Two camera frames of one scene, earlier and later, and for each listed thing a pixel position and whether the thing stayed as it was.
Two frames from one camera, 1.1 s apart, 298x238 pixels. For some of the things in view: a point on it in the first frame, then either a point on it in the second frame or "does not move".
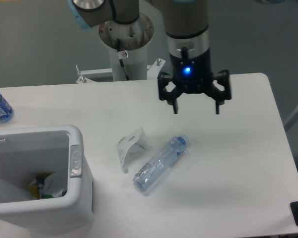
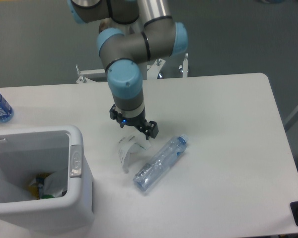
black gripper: (193, 75) to (139, 122)
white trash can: (18, 155) does not move
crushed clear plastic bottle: (167, 156) does not move
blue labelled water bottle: (0, 110) does not move
